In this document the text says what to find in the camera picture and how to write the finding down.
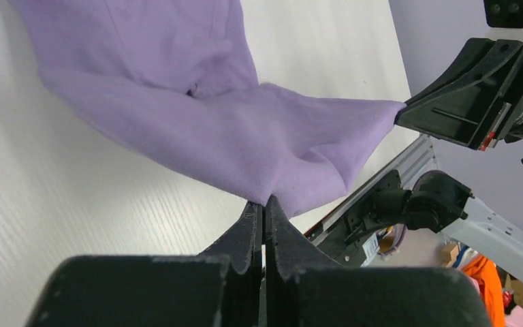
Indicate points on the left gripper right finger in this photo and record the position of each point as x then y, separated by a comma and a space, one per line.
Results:
305, 287

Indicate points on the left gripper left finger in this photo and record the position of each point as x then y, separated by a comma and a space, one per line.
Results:
217, 287

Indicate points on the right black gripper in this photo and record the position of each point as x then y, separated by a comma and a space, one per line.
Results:
477, 101

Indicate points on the lavender t shirt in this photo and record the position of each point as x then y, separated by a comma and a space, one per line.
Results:
175, 81

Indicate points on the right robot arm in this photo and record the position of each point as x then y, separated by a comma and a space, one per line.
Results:
444, 205

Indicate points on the orange cloth in background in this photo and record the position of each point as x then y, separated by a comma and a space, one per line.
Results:
483, 271

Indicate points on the aluminium frame rail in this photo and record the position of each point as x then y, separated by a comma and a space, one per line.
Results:
418, 158

